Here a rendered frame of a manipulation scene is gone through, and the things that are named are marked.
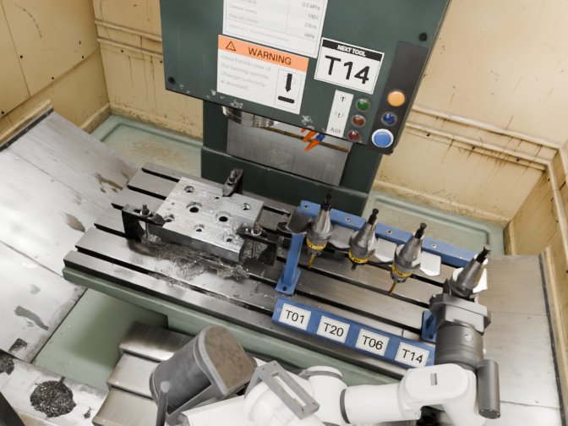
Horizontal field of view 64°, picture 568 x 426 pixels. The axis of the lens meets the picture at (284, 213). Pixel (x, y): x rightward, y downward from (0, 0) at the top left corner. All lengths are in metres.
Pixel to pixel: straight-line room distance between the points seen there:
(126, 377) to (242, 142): 0.89
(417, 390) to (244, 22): 0.68
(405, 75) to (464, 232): 1.56
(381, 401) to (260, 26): 0.69
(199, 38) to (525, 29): 1.27
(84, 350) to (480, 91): 1.66
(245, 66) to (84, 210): 1.21
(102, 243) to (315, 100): 0.92
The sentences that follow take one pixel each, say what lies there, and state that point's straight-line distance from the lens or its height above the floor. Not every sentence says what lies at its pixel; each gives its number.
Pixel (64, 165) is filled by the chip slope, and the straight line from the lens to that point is 2.01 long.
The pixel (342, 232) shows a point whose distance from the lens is 1.13.
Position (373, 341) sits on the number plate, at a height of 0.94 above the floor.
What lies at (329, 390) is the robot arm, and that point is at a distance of 0.96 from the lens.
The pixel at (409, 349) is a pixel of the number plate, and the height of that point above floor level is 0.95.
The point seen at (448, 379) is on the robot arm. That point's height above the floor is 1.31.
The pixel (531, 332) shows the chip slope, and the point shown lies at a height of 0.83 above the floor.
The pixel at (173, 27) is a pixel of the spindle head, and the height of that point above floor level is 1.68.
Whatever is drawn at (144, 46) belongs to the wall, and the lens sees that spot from 2.24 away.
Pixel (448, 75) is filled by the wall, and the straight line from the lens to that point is 1.90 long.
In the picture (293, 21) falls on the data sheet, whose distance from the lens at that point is 0.76.
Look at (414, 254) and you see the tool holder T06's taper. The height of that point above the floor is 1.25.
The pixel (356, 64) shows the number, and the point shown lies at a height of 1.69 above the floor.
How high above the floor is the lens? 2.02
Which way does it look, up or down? 45 degrees down
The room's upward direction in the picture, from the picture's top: 10 degrees clockwise
